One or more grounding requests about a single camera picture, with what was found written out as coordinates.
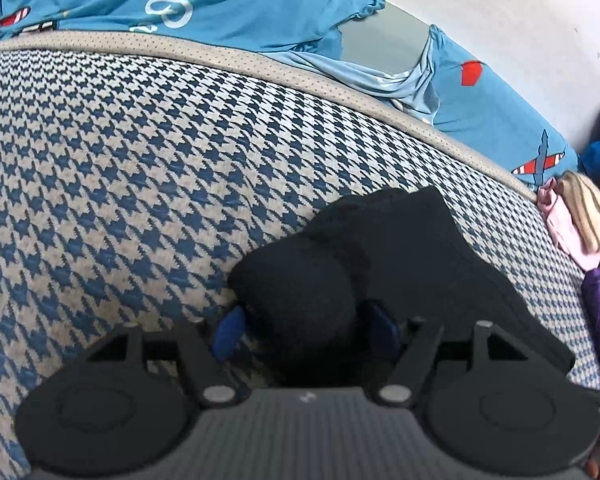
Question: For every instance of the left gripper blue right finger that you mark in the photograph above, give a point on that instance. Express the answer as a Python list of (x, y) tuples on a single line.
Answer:
[(411, 348)]

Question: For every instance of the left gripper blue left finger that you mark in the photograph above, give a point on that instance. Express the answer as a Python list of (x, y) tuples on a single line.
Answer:
[(203, 352)]

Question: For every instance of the black shirt red lettering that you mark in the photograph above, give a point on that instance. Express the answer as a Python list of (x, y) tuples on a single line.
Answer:
[(327, 304)]

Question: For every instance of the blue houndstooth storage bag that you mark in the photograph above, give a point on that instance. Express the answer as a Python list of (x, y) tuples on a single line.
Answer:
[(134, 172)]

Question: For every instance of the pink striped garment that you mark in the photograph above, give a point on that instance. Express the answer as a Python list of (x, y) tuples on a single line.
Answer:
[(570, 207)]

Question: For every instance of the blue airplane print bedsheet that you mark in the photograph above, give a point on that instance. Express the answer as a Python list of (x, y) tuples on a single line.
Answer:
[(367, 45)]

